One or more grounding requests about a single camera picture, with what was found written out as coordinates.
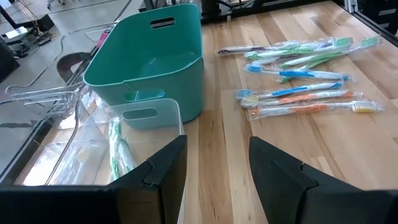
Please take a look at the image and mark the black aluminium table frame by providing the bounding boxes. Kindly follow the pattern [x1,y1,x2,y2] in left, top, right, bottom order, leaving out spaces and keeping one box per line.
[200,0,398,48]

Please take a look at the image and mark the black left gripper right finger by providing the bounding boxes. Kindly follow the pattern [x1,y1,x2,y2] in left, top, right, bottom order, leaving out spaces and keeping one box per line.
[249,136,398,224]

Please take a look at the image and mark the small frosted plastic bin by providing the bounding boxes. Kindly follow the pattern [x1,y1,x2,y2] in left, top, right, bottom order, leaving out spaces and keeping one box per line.
[74,97,187,187]

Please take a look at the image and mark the orange wrapped toothbrush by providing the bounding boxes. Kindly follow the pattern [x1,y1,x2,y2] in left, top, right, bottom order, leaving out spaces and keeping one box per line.
[239,90,363,109]
[248,99,385,121]

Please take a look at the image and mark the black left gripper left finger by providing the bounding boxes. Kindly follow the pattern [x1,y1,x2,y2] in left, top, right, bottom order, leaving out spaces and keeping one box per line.
[0,134,189,224]

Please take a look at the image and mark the magenta pouch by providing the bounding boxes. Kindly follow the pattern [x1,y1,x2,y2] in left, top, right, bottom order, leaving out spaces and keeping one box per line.
[95,30,110,48]

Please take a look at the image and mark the pale toothbrush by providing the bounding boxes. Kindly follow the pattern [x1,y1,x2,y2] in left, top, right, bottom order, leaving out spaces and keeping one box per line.
[67,143,95,185]

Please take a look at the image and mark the teal plastic bin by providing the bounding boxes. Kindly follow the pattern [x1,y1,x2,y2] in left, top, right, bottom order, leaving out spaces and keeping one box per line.
[82,2,205,124]

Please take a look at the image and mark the purple toothbrush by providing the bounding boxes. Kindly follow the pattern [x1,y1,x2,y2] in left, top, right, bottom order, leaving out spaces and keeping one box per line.
[216,42,336,56]

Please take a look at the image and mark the black curved clamp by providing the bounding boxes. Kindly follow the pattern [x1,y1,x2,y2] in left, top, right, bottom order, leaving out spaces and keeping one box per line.
[55,51,93,84]

